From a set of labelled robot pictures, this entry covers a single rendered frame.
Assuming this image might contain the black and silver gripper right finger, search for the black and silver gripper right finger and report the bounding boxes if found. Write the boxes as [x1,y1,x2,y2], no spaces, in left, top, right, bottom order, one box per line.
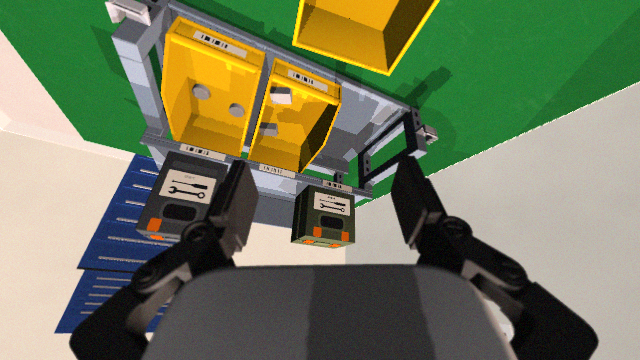
[391,156,599,360]

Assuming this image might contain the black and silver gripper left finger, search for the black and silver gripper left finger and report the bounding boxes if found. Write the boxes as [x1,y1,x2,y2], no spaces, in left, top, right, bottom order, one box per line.
[69,160,259,360]

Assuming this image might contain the grey steel disc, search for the grey steel disc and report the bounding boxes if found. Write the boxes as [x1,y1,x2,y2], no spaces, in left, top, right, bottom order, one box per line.
[229,103,245,118]
[192,84,210,100]

